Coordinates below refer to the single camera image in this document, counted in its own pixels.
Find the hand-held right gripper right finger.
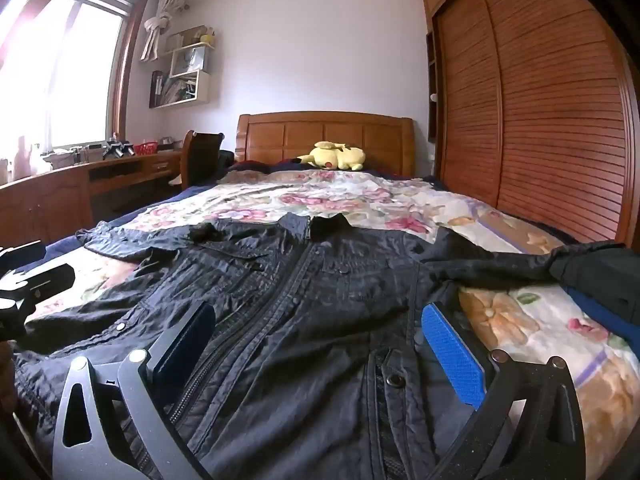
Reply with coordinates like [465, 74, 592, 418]
[421, 302, 587, 480]

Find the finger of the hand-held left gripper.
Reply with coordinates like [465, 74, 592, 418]
[0, 241, 47, 273]
[10, 263, 77, 307]

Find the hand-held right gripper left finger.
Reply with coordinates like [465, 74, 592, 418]
[50, 301, 217, 480]

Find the black jacket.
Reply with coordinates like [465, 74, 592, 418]
[12, 211, 566, 480]

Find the black garment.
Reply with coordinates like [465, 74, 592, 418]
[547, 241, 640, 313]

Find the wooden desk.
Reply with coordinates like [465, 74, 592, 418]
[0, 149, 184, 247]

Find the black device on desk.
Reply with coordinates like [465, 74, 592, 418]
[102, 136, 134, 162]

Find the blue garment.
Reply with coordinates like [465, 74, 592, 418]
[564, 285, 640, 357]

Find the window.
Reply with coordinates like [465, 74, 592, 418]
[0, 0, 128, 157]

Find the floral blanket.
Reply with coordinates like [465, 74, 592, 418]
[20, 167, 640, 480]

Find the wooden chair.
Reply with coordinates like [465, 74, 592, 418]
[179, 130, 227, 191]

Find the yellow plush toy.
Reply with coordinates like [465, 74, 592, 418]
[292, 141, 367, 171]

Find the wooden bed headboard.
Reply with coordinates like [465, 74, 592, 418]
[235, 112, 417, 179]

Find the tied beige curtain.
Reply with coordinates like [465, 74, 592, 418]
[139, 0, 187, 62]

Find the wooden slatted wardrobe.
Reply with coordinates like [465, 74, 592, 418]
[422, 0, 640, 252]

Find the white wall shelf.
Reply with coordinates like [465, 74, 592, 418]
[149, 25, 217, 110]

